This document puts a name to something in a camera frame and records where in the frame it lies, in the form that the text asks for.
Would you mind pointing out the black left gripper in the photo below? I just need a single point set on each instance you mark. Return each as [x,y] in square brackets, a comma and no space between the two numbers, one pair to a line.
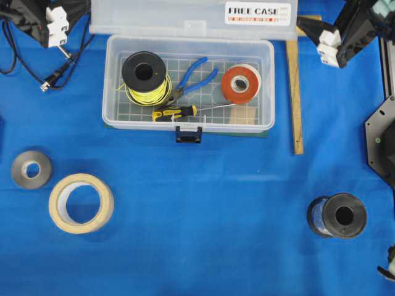
[47,22]

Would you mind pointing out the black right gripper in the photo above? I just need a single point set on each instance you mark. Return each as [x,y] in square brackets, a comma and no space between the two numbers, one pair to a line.
[357,25]

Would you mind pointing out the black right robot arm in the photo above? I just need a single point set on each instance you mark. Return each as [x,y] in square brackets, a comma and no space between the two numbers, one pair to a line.
[379,127]

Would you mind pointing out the orange soldering iron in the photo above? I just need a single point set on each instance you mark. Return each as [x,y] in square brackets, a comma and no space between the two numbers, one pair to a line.
[65,52]

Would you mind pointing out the wooden mallet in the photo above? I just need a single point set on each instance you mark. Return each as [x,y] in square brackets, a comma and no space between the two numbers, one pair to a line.
[295,95]

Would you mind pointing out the red tape roll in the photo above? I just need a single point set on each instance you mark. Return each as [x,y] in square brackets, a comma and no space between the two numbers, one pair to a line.
[241,83]

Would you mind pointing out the small wooden block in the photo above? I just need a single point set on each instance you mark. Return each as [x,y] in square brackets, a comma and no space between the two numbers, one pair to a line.
[243,115]

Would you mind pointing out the grey tape roll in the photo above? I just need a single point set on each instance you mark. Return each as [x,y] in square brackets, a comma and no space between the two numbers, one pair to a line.
[31,169]

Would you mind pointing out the yellow black screwdriver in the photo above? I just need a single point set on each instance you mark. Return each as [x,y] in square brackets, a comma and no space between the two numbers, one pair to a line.
[171,113]

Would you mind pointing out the beige masking tape roll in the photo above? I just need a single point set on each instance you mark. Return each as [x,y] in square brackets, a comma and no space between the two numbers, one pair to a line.
[80,204]

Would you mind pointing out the blue cloth mat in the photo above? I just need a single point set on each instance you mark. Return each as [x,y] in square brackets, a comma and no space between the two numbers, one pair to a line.
[228,216]

